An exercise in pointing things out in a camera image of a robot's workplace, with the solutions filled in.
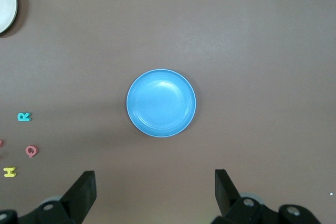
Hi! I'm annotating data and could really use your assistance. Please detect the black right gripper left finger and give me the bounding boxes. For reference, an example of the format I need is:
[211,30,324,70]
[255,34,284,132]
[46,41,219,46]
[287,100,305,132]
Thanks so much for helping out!
[31,170,97,224]

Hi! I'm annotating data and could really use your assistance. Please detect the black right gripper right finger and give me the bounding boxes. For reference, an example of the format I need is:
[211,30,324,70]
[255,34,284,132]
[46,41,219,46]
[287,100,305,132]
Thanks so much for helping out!
[213,168,266,224]

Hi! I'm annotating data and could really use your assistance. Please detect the red foam letter Q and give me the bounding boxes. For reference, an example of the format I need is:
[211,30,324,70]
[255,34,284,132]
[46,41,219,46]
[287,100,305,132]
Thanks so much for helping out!
[25,144,37,158]

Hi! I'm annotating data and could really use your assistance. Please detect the beige plate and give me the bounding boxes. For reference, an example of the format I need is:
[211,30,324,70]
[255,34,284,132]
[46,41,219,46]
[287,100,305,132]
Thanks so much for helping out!
[0,0,18,35]

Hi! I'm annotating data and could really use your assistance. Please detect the blue plate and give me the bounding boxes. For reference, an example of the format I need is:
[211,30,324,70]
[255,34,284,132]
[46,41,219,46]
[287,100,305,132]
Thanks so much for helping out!
[126,68,197,138]

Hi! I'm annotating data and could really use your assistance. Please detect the yellow foam letter H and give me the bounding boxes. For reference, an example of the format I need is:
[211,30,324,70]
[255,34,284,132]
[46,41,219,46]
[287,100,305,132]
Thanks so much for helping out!
[3,166,17,178]

